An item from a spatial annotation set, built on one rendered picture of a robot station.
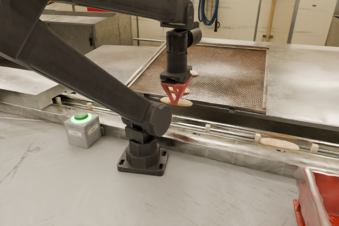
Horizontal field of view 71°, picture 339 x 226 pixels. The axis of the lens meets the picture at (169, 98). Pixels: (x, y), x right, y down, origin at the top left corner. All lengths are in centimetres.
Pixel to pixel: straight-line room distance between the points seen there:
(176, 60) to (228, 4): 374
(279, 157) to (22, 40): 57
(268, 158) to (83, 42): 313
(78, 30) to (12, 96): 261
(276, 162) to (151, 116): 32
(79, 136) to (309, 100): 72
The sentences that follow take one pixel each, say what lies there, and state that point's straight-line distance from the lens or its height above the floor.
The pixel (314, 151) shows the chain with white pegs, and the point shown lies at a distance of 73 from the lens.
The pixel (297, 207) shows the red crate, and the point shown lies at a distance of 57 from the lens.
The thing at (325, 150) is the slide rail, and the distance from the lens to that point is 76.
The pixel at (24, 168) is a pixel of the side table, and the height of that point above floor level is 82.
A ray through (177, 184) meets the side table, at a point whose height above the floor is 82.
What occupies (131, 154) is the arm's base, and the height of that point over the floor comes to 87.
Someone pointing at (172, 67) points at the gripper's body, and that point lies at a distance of 64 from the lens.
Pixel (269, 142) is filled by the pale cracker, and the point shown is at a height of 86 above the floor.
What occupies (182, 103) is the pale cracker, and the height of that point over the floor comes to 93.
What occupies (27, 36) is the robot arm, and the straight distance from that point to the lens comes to 32.
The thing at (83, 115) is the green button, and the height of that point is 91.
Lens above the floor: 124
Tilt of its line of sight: 25 degrees down
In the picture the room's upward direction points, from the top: straight up
